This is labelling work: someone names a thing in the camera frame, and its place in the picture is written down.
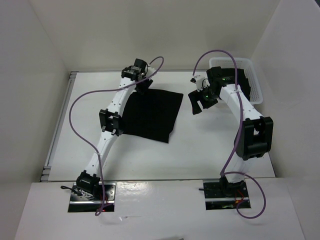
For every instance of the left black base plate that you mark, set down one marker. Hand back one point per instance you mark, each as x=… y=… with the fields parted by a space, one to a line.
x=81 y=202

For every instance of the white plastic basket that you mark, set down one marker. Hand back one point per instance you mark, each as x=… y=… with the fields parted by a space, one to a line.
x=246 y=64

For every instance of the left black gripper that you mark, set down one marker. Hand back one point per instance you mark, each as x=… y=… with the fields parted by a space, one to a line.
x=144 y=89

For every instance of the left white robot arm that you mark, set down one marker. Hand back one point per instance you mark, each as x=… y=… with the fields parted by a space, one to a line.
x=112 y=126

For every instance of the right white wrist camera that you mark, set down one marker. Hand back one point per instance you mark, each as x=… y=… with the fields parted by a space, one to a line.
x=200 y=82

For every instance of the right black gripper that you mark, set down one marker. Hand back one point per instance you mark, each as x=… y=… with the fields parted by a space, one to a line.
x=194 y=96

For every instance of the black folded skirts stack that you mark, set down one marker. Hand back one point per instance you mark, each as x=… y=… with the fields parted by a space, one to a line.
x=243 y=82

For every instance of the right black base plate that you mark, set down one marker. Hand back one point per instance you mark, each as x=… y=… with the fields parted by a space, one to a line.
x=219 y=196

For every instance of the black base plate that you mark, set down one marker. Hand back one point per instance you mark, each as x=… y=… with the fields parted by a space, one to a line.
x=219 y=196
x=81 y=202

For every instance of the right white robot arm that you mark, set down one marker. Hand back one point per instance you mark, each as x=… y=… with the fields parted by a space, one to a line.
x=254 y=136

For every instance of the black skirt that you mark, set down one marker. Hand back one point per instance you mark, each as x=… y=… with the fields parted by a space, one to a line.
x=152 y=115

